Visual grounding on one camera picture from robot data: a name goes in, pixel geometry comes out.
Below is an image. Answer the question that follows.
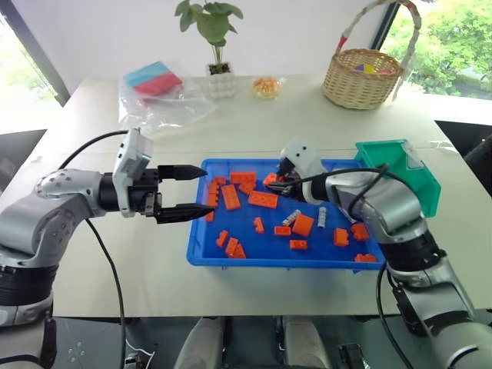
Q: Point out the large orange toy brick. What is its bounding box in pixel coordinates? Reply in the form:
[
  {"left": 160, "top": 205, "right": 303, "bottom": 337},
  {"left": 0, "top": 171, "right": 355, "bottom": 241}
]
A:
[
  {"left": 221, "top": 184, "right": 243, "bottom": 211},
  {"left": 291, "top": 213, "right": 316, "bottom": 237}
]

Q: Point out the green leafy plant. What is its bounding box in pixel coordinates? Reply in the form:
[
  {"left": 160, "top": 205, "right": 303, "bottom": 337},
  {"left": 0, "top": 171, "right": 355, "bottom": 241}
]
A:
[{"left": 175, "top": 0, "right": 244, "bottom": 74}]

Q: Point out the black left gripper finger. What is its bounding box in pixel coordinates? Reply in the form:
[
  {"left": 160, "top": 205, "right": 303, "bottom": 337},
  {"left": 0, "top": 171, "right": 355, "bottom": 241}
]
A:
[
  {"left": 157, "top": 164, "right": 209, "bottom": 182},
  {"left": 155, "top": 204, "right": 216, "bottom": 225}
]

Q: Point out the green plastic bin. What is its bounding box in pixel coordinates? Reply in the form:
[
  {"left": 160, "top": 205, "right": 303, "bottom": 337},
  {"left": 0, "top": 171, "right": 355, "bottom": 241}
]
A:
[{"left": 354, "top": 138, "right": 443, "bottom": 220}]

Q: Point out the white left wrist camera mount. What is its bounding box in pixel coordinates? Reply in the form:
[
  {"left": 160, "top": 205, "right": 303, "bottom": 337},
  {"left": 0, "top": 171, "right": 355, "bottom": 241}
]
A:
[{"left": 113, "top": 128, "right": 155, "bottom": 219}]

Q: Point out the blue plastic bin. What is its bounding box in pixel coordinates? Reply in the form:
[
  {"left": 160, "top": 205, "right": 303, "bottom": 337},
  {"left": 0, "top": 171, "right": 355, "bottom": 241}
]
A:
[{"left": 186, "top": 157, "right": 387, "bottom": 274}]

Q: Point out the clear plastic bag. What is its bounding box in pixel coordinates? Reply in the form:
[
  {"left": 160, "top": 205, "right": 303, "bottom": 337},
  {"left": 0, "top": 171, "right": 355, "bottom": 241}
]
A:
[{"left": 118, "top": 71, "right": 221, "bottom": 130}]

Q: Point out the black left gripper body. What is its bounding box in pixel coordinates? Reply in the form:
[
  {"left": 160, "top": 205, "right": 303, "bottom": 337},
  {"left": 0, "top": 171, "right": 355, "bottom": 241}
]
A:
[{"left": 128, "top": 167, "right": 164, "bottom": 219}]

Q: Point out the clear bag of orange snacks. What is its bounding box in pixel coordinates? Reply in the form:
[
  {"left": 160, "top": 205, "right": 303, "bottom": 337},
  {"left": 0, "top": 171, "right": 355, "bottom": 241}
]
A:
[{"left": 251, "top": 75, "right": 284, "bottom": 102}]

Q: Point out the pink building plate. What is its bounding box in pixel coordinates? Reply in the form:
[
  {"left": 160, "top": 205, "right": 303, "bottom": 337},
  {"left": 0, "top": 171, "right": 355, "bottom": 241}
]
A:
[{"left": 132, "top": 71, "right": 184, "bottom": 98}]

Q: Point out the long orange toy brick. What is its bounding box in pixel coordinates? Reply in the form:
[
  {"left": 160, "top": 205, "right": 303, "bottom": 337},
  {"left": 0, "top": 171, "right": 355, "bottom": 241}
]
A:
[
  {"left": 229, "top": 171, "right": 258, "bottom": 185},
  {"left": 248, "top": 190, "right": 280, "bottom": 209}
]

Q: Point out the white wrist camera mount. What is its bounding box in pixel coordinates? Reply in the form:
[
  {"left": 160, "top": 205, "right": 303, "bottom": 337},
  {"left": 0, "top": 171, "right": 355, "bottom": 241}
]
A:
[
  {"left": 279, "top": 138, "right": 324, "bottom": 182},
  {"left": 113, "top": 128, "right": 155, "bottom": 219}
]

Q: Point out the white bubble plant pot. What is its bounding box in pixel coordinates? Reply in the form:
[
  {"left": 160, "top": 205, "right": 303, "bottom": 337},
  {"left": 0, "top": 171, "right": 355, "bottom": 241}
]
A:
[{"left": 204, "top": 61, "right": 237, "bottom": 101}]

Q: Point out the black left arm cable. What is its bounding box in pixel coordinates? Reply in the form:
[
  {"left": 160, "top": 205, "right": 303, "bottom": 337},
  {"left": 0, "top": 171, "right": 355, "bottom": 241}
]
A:
[{"left": 57, "top": 129, "right": 130, "bottom": 369}]

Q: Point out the wicker basket with handle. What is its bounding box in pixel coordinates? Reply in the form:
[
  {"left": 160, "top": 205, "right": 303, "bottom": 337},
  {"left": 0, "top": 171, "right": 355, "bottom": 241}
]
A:
[{"left": 320, "top": 0, "right": 423, "bottom": 111}]

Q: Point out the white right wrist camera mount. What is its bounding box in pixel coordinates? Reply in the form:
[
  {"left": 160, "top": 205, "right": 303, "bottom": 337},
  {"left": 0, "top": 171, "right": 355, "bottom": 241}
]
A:
[{"left": 279, "top": 138, "right": 324, "bottom": 182}]

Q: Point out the cyan building plate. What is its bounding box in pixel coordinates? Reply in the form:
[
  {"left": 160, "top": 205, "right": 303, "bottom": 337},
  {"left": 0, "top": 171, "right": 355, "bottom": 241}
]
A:
[{"left": 124, "top": 61, "right": 173, "bottom": 88}]

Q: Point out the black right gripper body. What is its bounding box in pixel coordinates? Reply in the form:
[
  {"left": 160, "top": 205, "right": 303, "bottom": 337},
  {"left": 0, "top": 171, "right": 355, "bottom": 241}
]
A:
[{"left": 279, "top": 161, "right": 308, "bottom": 201}]

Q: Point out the grey rounded shape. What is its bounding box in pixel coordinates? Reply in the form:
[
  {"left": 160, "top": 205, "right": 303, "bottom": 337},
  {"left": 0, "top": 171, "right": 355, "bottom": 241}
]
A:
[
  {"left": 172, "top": 316, "right": 228, "bottom": 369},
  {"left": 281, "top": 316, "right": 334, "bottom": 369}
]

